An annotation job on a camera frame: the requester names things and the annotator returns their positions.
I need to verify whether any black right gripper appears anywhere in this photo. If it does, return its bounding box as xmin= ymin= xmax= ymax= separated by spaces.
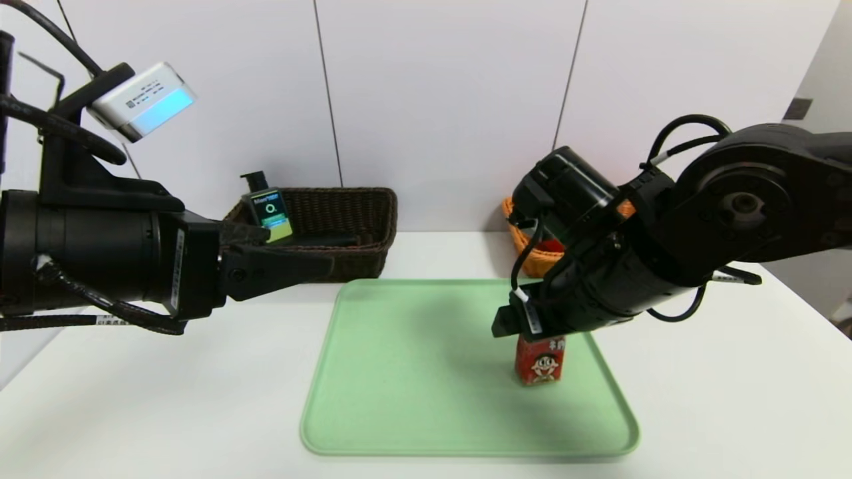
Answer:
xmin=491 ymin=253 xmax=636 ymax=343

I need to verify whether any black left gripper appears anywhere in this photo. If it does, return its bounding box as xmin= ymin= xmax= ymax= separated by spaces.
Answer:
xmin=36 ymin=206 xmax=335 ymax=321

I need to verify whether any black pump bottle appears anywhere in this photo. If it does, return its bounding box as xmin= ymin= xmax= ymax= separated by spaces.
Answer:
xmin=240 ymin=171 xmax=294 ymax=244

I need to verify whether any red milk carton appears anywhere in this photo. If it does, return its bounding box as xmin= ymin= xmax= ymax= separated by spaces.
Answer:
xmin=514 ymin=335 xmax=567 ymax=387

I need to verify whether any black leather pouch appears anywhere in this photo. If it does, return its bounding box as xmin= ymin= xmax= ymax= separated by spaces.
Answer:
xmin=283 ymin=231 xmax=360 ymax=248

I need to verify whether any orange wicker basket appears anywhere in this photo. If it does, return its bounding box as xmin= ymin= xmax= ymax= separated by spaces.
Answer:
xmin=502 ymin=196 xmax=566 ymax=279

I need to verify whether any dark brown wicker basket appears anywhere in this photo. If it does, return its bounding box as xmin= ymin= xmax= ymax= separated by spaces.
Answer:
xmin=223 ymin=187 xmax=399 ymax=283

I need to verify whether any light green plastic tray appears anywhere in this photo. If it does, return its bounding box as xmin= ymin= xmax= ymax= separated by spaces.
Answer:
xmin=300 ymin=278 xmax=640 ymax=457

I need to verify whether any black right camera cable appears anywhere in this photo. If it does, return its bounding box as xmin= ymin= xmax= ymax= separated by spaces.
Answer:
xmin=510 ymin=220 xmax=545 ymax=301

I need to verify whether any black camera cable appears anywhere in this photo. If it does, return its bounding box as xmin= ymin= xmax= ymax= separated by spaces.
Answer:
xmin=0 ymin=0 xmax=107 ymax=77
xmin=510 ymin=220 xmax=545 ymax=301

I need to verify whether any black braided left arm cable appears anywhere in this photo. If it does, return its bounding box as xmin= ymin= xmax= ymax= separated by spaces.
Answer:
xmin=0 ymin=259 xmax=188 ymax=336

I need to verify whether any black right wrist loop cable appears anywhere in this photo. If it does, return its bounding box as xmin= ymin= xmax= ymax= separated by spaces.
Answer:
xmin=647 ymin=265 xmax=763 ymax=323

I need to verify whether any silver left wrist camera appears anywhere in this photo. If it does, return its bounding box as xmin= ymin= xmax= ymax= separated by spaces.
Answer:
xmin=87 ymin=62 xmax=198 ymax=144

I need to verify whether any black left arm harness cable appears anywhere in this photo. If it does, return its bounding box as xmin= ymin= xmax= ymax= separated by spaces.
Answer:
xmin=0 ymin=93 xmax=127 ymax=166

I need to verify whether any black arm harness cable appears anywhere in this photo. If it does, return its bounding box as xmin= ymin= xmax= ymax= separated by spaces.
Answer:
xmin=0 ymin=93 xmax=127 ymax=166
xmin=640 ymin=114 xmax=733 ymax=168

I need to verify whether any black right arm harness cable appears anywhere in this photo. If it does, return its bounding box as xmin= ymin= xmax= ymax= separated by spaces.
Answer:
xmin=640 ymin=114 xmax=733 ymax=168

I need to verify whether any black left camera cable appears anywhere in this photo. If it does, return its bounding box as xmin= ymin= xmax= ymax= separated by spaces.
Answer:
xmin=0 ymin=0 xmax=107 ymax=77

